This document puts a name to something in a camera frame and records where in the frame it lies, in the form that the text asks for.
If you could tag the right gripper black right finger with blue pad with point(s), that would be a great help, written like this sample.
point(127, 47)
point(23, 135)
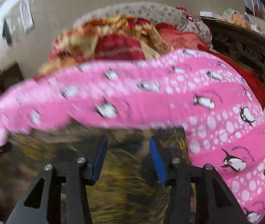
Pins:
point(215, 203)

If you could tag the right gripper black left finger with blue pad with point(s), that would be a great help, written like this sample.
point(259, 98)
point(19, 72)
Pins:
point(41, 203)

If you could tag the dark floral batik garment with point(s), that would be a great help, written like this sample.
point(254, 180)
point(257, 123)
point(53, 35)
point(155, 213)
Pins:
point(128, 190)

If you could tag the pink penguin print blanket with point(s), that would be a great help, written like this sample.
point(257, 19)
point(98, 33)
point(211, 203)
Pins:
point(223, 121)

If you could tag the dark carved wooden headboard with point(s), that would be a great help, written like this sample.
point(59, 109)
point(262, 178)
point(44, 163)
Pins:
point(239, 44)

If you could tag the red yellow floral quilt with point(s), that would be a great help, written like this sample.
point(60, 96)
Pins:
point(123, 38)

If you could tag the grey floral pillow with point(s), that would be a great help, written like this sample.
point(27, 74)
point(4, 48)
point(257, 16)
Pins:
point(155, 13)

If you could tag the dark cloth hanging on wall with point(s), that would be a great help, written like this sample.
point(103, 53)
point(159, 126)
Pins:
point(6, 34)

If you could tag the wall calendar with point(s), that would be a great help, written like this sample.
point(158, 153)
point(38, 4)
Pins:
point(26, 16)

